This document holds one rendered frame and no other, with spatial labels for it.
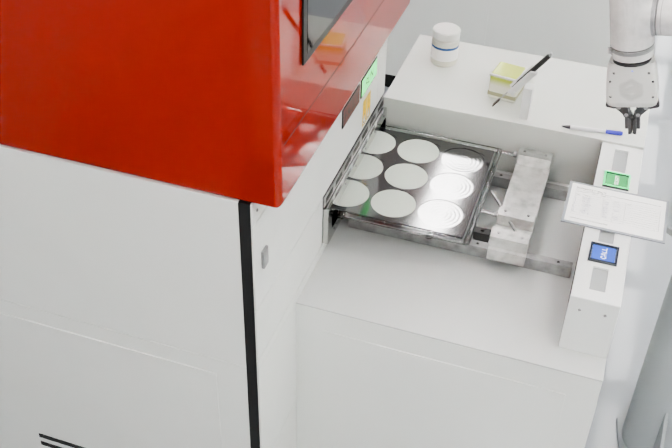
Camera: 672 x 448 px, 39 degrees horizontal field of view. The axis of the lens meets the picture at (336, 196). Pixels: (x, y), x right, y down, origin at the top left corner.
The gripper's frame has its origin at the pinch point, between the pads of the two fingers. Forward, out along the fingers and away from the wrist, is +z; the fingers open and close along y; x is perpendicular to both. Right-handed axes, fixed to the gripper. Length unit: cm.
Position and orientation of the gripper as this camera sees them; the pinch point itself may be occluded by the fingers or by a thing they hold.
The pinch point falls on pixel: (632, 122)
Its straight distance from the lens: 208.4
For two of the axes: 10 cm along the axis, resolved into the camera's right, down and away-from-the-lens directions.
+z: 1.8, 8.2, 5.4
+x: 3.2, -5.7, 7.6
